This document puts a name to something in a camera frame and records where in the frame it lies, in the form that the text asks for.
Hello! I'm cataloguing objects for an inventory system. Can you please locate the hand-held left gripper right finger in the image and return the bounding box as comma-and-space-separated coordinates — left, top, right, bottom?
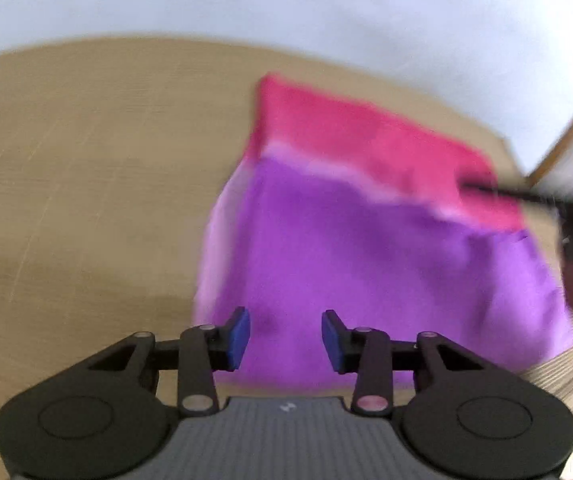
321, 310, 486, 415

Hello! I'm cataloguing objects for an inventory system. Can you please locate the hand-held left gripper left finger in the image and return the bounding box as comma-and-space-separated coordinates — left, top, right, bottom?
88, 306, 252, 416

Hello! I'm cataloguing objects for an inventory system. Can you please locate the purple pink red gradient cloth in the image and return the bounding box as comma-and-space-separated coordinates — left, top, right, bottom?
192, 74, 573, 392

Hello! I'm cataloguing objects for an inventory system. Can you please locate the bamboo mat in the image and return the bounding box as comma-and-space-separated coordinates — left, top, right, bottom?
0, 35, 573, 480

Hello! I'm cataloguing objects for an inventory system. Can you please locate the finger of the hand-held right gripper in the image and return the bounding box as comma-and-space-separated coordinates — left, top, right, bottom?
459, 179, 566, 212

